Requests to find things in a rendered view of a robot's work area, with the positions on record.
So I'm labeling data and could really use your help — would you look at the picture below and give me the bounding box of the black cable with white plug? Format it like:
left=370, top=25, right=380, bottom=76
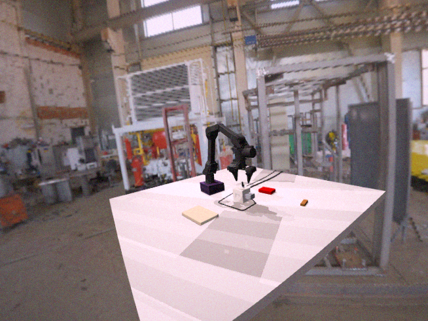
left=218, top=192, right=256, bottom=211

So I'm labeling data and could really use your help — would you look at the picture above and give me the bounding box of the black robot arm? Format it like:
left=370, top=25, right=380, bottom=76
left=202, top=123, right=257, bottom=184

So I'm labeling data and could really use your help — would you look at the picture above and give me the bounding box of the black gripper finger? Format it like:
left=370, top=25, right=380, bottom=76
left=245, top=172, right=254, bottom=184
left=231, top=170, right=238, bottom=181

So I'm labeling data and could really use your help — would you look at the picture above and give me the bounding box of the red rectangular block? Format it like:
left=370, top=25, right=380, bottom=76
left=258, top=187, right=276, bottom=195

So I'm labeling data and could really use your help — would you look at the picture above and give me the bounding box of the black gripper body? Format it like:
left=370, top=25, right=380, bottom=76
left=235, top=157, right=257, bottom=174

